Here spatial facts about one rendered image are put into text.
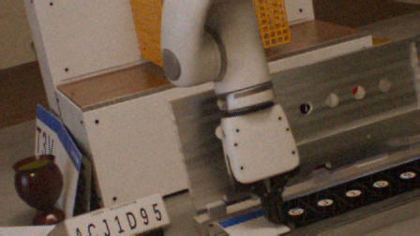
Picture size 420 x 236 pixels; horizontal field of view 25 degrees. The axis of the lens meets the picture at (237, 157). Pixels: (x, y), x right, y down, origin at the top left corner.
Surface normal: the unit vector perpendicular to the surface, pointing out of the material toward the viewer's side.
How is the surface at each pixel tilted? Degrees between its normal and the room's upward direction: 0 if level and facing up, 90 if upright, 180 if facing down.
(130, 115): 90
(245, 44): 78
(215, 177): 83
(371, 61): 83
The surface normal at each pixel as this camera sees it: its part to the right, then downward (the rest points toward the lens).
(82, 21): 0.37, 0.24
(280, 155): 0.36, 0.03
